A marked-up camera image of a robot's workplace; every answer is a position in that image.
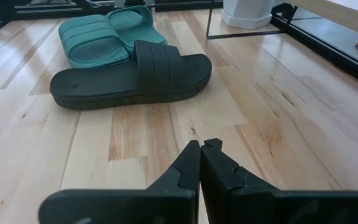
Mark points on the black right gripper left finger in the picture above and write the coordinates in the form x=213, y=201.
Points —
x=135, y=208

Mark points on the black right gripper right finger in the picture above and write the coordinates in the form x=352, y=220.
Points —
x=259, y=208

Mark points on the black rubber slide sandal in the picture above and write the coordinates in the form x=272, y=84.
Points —
x=104, y=84

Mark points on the teal rubber slide sandal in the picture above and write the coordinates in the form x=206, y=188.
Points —
x=141, y=28
x=89, y=40

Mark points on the white hexagonal plant pot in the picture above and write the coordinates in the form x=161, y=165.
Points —
x=247, y=12

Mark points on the black aluminium rail frame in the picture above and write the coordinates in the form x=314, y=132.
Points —
x=337, y=59

